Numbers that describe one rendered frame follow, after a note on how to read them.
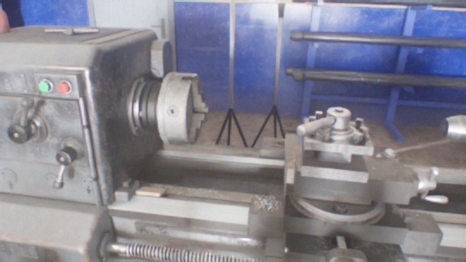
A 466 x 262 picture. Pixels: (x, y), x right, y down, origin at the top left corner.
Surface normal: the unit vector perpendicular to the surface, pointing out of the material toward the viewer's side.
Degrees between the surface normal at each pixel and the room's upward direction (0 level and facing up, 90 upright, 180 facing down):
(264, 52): 90
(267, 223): 90
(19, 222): 32
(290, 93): 90
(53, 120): 90
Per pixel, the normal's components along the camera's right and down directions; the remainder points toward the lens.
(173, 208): -0.07, -0.52
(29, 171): -0.15, 0.39
